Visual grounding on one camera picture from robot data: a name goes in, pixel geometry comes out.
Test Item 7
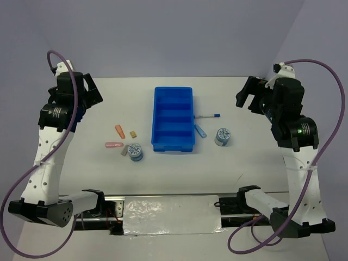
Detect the blue plastic cap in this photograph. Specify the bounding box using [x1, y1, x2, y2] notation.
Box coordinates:
[194, 125, 207, 138]

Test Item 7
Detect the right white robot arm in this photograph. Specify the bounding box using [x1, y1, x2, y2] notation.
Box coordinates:
[236, 63, 335, 238]

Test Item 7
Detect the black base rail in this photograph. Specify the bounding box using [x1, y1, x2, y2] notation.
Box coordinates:
[75, 194, 260, 236]

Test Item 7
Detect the orange plastic cap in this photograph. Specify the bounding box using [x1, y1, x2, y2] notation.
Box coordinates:
[115, 125, 126, 139]

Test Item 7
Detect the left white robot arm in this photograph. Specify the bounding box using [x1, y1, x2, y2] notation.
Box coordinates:
[8, 61, 107, 227]

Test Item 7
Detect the blue compartment tray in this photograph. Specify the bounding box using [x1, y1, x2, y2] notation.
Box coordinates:
[151, 86, 195, 152]

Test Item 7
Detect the silver foil plate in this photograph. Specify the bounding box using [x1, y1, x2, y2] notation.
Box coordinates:
[123, 195, 224, 235]

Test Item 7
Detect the grey eraser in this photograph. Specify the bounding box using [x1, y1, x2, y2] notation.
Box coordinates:
[121, 145, 128, 156]

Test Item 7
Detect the white pen blue cap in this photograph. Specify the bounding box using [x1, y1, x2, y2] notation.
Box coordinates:
[194, 114, 221, 119]

